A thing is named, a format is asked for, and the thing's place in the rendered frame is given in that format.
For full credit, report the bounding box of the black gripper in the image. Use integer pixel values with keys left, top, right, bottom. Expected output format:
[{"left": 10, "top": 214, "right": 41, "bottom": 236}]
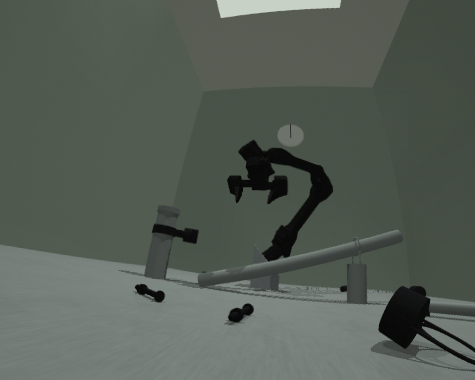
[{"left": 227, "top": 169, "right": 288, "bottom": 204}]

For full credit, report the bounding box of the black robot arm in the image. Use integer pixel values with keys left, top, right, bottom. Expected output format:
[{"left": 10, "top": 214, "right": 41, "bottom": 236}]
[{"left": 238, "top": 140, "right": 333, "bottom": 262}]

